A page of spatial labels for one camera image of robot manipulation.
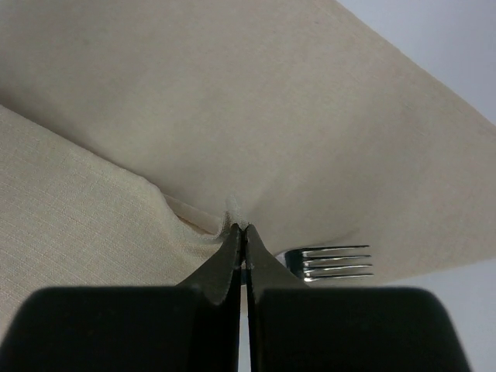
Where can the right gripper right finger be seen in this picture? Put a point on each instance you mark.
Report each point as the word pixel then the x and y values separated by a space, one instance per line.
pixel 294 327

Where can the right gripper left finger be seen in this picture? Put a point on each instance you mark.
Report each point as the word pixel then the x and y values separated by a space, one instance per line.
pixel 191 326

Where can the beige cloth napkin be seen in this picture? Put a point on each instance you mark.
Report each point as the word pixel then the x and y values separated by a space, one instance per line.
pixel 134 133

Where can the silver fork black handle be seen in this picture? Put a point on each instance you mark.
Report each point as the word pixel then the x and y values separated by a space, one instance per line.
pixel 320 264

